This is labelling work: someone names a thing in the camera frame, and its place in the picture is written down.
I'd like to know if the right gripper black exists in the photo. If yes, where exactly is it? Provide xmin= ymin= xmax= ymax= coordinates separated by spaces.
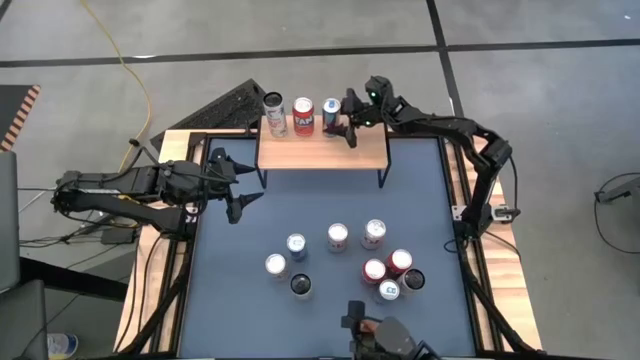
xmin=323 ymin=87 xmax=396 ymax=150

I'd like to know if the blue silver Red Bull can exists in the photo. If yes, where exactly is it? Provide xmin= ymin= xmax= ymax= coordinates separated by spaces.
xmin=321 ymin=97 xmax=343 ymax=139
xmin=285 ymin=232 xmax=309 ymax=264
xmin=372 ymin=278 xmax=401 ymax=305

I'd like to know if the black metal table frame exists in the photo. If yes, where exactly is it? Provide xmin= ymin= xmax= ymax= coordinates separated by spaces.
xmin=115 ymin=128 xmax=544 ymax=360

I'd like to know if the silver Diet Coke can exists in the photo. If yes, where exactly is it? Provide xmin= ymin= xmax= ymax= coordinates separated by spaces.
xmin=264 ymin=253 xmax=290 ymax=282
xmin=360 ymin=218 xmax=388 ymax=251
xmin=326 ymin=222 xmax=350 ymax=254

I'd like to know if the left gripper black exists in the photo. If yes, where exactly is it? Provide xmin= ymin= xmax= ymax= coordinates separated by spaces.
xmin=192 ymin=147 xmax=265 ymax=225

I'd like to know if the wooden shelf with black frame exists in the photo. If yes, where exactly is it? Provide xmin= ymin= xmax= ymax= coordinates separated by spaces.
xmin=253 ymin=112 xmax=392 ymax=190

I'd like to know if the black keyboard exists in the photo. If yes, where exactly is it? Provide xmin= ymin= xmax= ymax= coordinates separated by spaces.
xmin=149 ymin=78 xmax=267 ymax=151

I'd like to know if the black mat with striped edge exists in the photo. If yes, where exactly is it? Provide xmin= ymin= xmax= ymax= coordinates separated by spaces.
xmin=0 ymin=83 xmax=42 ymax=154

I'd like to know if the red Fanta strawberry can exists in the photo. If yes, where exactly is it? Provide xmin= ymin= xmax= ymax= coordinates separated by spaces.
xmin=361 ymin=257 xmax=388 ymax=286
xmin=291 ymin=96 xmax=316 ymax=138
xmin=385 ymin=248 xmax=414 ymax=277

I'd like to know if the grey stand foot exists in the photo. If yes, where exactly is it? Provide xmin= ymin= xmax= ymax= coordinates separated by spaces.
xmin=594 ymin=175 xmax=640 ymax=204

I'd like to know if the white and blue container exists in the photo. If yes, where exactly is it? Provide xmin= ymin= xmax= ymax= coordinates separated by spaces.
xmin=47 ymin=332 xmax=80 ymax=360

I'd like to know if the yellow cable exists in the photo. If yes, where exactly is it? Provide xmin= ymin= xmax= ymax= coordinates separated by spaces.
xmin=79 ymin=0 xmax=154 ymax=174

